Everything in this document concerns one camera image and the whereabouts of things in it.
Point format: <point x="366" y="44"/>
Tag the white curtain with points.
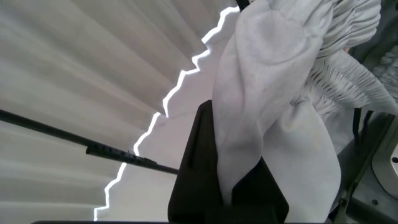
<point x="77" y="62"/>

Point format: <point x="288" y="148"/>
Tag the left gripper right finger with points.
<point x="258" y="189"/>

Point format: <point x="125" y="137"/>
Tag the pale grey shorts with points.
<point x="264" y="77"/>

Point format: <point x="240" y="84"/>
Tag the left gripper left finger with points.
<point x="192" y="189"/>

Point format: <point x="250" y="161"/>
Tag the black clothes rack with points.
<point x="118" y="153"/>

